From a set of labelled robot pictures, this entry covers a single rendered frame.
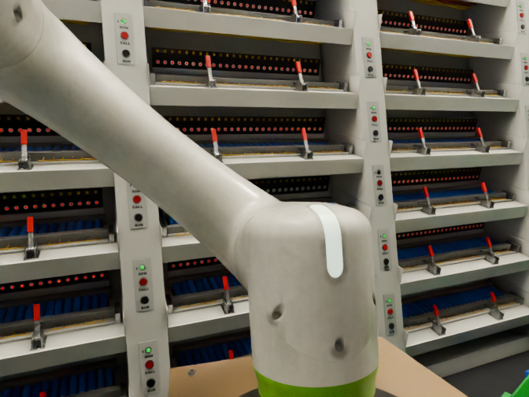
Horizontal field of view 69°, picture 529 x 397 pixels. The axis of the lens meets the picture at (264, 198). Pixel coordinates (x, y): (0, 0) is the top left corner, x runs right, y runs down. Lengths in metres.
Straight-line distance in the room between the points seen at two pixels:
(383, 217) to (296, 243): 0.90
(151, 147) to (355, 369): 0.33
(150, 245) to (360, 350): 0.67
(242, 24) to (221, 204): 0.72
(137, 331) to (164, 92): 0.58
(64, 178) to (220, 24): 0.55
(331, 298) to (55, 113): 0.38
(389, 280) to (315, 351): 0.90
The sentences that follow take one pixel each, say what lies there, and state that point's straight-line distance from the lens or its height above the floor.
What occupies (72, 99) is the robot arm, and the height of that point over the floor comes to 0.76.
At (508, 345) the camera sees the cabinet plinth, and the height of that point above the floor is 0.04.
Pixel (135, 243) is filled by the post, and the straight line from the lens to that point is 0.96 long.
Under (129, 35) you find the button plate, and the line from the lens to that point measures 1.05.
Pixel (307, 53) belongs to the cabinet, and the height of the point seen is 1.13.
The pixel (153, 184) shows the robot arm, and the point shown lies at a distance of 0.50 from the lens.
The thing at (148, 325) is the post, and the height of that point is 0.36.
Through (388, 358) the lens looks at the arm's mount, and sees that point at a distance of 0.66.
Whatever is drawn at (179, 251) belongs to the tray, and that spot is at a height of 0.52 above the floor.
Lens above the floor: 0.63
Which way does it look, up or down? 1 degrees up
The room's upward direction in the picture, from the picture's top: 5 degrees counter-clockwise
